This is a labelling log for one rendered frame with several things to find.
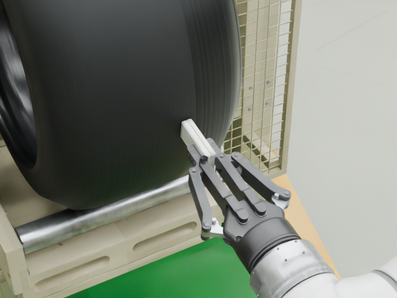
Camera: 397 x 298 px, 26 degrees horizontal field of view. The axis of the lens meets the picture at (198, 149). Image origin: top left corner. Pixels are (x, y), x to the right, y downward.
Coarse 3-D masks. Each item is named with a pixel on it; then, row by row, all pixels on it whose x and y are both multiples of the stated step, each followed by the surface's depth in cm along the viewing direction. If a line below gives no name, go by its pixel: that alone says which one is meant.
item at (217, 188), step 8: (200, 160) 109; (208, 168) 110; (208, 176) 109; (216, 176) 109; (208, 184) 110; (216, 184) 108; (216, 192) 108; (224, 192) 107; (216, 200) 109; (224, 200) 106; (232, 200) 106; (224, 208) 107; (232, 208) 105; (240, 208) 105; (240, 216) 104; (248, 216) 104
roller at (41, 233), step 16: (144, 192) 138; (160, 192) 139; (176, 192) 141; (96, 208) 135; (112, 208) 136; (128, 208) 137; (144, 208) 139; (32, 224) 132; (48, 224) 133; (64, 224) 133; (80, 224) 134; (96, 224) 136; (32, 240) 131; (48, 240) 133
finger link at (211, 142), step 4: (208, 140) 113; (212, 140) 113; (212, 144) 113; (216, 148) 112; (216, 152) 112; (220, 152) 112; (216, 156) 112; (228, 156) 112; (216, 160) 111; (232, 160) 111; (216, 164) 112; (236, 164) 112; (220, 168) 112
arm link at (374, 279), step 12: (312, 276) 96; (324, 276) 96; (336, 276) 98; (360, 276) 97; (372, 276) 96; (384, 276) 96; (300, 288) 95; (312, 288) 95; (324, 288) 94; (336, 288) 94; (348, 288) 94; (360, 288) 94; (372, 288) 94; (384, 288) 94; (396, 288) 94
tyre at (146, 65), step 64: (0, 0) 151; (64, 0) 102; (128, 0) 105; (192, 0) 108; (0, 64) 151; (64, 64) 104; (128, 64) 106; (192, 64) 111; (0, 128) 141; (64, 128) 109; (128, 128) 110; (64, 192) 121; (128, 192) 124
